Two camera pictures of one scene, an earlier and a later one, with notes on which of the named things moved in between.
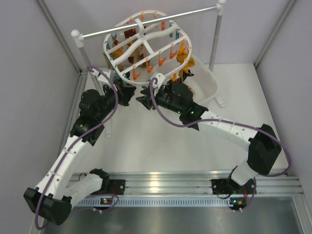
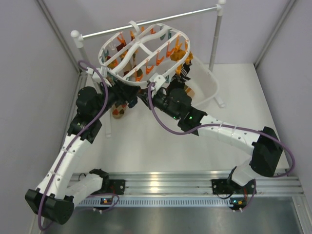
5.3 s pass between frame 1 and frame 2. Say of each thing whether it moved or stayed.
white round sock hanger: moved
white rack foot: stayed
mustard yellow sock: moved
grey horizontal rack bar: stayed
